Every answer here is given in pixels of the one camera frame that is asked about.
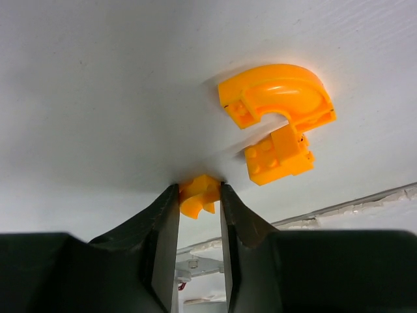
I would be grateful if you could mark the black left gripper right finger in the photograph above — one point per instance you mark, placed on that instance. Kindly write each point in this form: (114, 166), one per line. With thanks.
(269, 270)

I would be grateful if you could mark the yellow curved elbow lego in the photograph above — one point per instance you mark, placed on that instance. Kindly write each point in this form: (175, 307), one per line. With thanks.
(288, 90)

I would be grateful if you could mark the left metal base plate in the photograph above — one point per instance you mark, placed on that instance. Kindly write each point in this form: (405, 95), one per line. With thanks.
(188, 267)

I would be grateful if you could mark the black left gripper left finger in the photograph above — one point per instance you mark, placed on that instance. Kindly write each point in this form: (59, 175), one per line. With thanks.
(130, 268)

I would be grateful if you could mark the yellow two by two block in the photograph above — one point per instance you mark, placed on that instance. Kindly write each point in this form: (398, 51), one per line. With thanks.
(281, 153)

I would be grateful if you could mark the yellow curved lego piece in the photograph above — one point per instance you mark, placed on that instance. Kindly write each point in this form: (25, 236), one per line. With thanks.
(200, 193)

